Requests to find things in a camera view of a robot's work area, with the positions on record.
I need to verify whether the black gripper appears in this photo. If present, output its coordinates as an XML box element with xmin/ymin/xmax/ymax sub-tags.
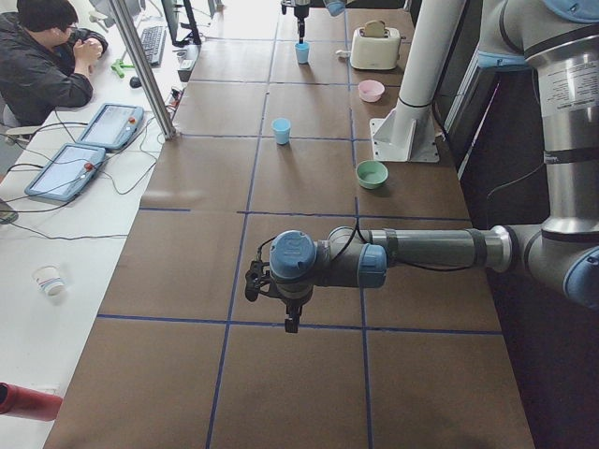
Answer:
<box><xmin>281</xmin><ymin>0</ymin><xmax>311</xmax><ymax>44</ymax></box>
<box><xmin>244</xmin><ymin>260</ymin><xmax>314</xmax><ymax>333</ymax></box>

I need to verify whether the light blue cup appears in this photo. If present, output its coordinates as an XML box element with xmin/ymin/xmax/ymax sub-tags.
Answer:
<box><xmin>295</xmin><ymin>42</ymin><xmax>310</xmax><ymax>65</ymax></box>
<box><xmin>271</xmin><ymin>118</ymin><xmax>291</xmax><ymax>145</ymax></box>

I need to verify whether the toast slice in toaster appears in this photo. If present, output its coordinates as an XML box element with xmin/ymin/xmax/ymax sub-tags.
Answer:
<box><xmin>363</xmin><ymin>20</ymin><xmax>386</xmax><ymax>38</ymax></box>

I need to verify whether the cream toaster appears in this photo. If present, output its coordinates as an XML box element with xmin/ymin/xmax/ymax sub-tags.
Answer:
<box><xmin>350</xmin><ymin>27</ymin><xmax>402</xmax><ymax>70</ymax></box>

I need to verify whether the pink bowl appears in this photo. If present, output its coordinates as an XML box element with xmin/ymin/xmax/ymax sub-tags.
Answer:
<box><xmin>358</xmin><ymin>80</ymin><xmax>386</xmax><ymax>103</ymax></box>

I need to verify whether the black monitor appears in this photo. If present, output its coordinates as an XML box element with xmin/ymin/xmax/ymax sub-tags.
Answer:
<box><xmin>161</xmin><ymin>0</ymin><xmax>201</xmax><ymax>48</ymax></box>

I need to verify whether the black keyboard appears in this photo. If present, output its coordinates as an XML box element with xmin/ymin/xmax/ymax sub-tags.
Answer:
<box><xmin>139</xmin><ymin>25</ymin><xmax>166</xmax><ymax>67</ymax></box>

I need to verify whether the mint green bowl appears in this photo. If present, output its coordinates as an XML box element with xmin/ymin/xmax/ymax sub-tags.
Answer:
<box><xmin>356</xmin><ymin>160</ymin><xmax>388</xmax><ymax>190</ymax></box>

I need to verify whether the black computer mouse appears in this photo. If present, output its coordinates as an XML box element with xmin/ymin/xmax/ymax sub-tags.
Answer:
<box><xmin>129</xmin><ymin>77</ymin><xmax>141</xmax><ymax>89</ymax></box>

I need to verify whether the green plastic tool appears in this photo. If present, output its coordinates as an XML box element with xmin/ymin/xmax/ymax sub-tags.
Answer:
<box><xmin>110</xmin><ymin>59</ymin><xmax>135</xmax><ymax>79</ymax></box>

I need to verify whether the upper teach pendant tablet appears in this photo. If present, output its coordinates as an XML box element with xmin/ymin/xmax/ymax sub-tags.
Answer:
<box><xmin>76</xmin><ymin>103</ymin><xmax>144</xmax><ymax>152</ymax></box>

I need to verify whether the teach pendant tablet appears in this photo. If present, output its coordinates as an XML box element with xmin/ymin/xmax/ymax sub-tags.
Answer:
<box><xmin>24</xmin><ymin>143</ymin><xmax>106</xmax><ymax>203</ymax></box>
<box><xmin>76</xmin><ymin>103</ymin><xmax>144</xmax><ymax>152</ymax></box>

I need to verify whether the white paper cup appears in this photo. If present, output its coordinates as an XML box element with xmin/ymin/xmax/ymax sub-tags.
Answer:
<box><xmin>32</xmin><ymin>265</ymin><xmax>66</xmax><ymax>299</ymax></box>

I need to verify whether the seated person in black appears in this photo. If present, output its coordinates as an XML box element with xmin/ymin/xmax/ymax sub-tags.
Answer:
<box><xmin>1</xmin><ymin>0</ymin><xmax>109</xmax><ymax>126</ymax></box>

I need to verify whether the lower teach pendant tablet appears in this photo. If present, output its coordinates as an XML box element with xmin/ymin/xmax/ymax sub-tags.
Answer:
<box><xmin>24</xmin><ymin>143</ymin><xmax>106</xmax><ymax>203</ymax></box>

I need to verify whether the red bottle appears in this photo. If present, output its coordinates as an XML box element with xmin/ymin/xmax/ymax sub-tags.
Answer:
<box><xmin>1</xmin><ymin>383</ymin><xmax>63</xmax><ymax>421</ymax></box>

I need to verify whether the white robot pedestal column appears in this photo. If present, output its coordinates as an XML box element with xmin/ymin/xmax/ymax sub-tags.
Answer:
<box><xmin>370</xmin><ymin>0</ymin><xmax>466</xmax><ymax>163</ymax></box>

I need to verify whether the aluminium frame post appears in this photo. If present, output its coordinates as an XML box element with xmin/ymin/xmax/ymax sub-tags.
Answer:
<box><xmin>109</xmin><ymin>0</ymin><xmax>177</xmax><ymax>140</ymax></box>

